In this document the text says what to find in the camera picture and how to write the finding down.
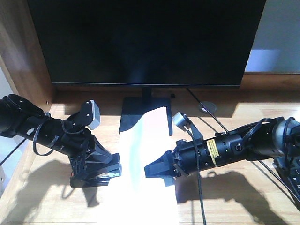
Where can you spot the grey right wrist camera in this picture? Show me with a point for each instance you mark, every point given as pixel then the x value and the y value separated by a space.
pixel 181 121

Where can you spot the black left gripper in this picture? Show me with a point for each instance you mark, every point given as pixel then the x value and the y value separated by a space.
pixel 86 145

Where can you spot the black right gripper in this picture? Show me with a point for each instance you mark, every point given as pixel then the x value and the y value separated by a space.
pixel 185 158

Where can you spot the black stapler orange button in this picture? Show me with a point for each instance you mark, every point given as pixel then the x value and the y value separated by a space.
pixel 86 174

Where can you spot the black keyboard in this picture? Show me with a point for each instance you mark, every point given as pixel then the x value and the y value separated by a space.
pixel 290 175

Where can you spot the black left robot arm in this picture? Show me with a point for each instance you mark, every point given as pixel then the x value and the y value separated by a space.
pixel 18 116

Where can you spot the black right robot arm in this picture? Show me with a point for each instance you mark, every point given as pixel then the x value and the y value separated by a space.
pixel 267 138

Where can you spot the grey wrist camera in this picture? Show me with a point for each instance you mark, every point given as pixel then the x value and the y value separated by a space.
pixel 87 117
pixel 181 121

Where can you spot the black monitor stand base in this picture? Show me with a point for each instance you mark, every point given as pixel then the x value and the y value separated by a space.
pixel 134 108

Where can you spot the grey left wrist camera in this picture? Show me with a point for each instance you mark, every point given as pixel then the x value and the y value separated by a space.
pixel 87 117

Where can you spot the black computer monitor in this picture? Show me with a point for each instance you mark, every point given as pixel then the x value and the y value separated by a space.
pixel 200 43

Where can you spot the grey desk cable grommet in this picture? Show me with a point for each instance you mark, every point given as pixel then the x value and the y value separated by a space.
pixel 206 105

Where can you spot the white paper sheets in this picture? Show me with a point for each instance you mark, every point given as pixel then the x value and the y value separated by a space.
pixel 133 199

